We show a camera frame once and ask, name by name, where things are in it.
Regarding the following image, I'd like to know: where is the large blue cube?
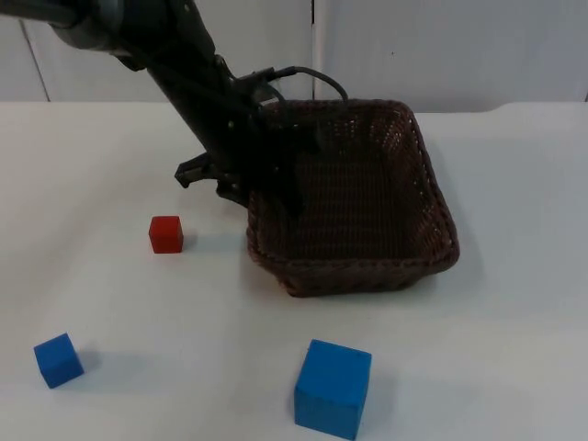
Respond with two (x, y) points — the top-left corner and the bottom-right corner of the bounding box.
(293, 338), (373, 441)

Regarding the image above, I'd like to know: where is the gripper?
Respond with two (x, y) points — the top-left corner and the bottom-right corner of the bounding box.
(173, 82), (305, 218)

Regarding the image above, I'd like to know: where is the small blue cube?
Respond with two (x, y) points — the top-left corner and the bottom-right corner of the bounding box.
(33, 333), (85, 390)

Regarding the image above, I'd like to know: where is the black cable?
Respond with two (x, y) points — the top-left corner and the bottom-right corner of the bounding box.
(270, 66), (349, 103)

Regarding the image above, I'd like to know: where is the dark brown wicker basket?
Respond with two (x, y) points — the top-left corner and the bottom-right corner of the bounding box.
(246, 98), (461, 300)

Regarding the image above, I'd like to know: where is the red cube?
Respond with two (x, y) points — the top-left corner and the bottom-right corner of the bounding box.
(148, 215), (184, 254)

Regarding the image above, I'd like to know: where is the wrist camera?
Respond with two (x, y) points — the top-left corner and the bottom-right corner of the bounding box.
(232, 67), (282, 111)

